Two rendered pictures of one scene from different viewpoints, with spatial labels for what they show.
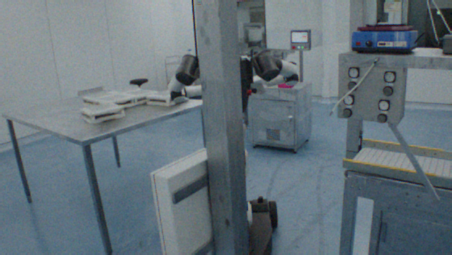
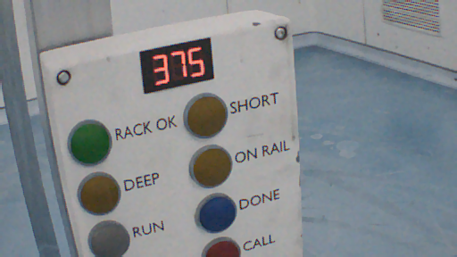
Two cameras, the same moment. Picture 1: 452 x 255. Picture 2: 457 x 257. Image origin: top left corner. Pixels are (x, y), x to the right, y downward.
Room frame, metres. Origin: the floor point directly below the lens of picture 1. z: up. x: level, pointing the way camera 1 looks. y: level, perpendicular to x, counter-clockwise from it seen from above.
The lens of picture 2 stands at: (1.03, 0.37, 1.25)
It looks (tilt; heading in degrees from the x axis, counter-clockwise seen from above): 21 degrees down; 211
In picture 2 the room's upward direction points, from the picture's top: 5 degrees counter-clockwise
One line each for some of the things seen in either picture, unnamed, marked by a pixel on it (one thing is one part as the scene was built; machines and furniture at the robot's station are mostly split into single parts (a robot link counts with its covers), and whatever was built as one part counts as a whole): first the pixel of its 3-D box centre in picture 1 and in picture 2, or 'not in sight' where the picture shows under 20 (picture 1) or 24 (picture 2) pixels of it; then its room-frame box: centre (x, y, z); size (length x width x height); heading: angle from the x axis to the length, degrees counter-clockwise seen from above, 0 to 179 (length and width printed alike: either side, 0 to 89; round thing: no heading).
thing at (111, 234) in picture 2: not in sight; (109, 242); (0.74, 0.09, 1.03); 0.03 x 0.01 x 0.03; 143
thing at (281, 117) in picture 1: (280, 114); not in sight; (3.95, -0.56, 0.38); 0.63 x 0.57 x 0.76; 60
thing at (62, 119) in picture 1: (98, 109); not in sight; (2.65, 1.11, 0.86); 1.50 x 1.10 x 0.04; 51
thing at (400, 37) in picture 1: (384, 39); not in sight; (1.19, -0.56, 1.37); 0.21 x 0.20 x 0.09; 143
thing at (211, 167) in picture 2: not in sight; (211, 167); (0.68, 0.14, 1.07); 0.03 x 0.01 x 0.03; 143
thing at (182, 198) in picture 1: (194, 214); (180, 204); (0.67, 0.10, 1.03); 0.17 x 0.06 x 0.26; 143
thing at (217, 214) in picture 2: not in sight; (217, 214); (0.68, 0.14, 1.03); 0.03 x 0.01 x 0.03; 143
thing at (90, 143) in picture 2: not in sight; (90, 144); (0.74, 0.09, 1.10); 0.03 x 0.01 x 0.03; 143
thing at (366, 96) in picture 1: (371, 90); not in sight; (1.14, -0.49, 1.20); 0.22 x 0.11 x 0.20; 53
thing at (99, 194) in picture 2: not in sight; (99, 194); (0.74, 0.09, 1.07); 0.03 x 0.01 x 0.03; 143
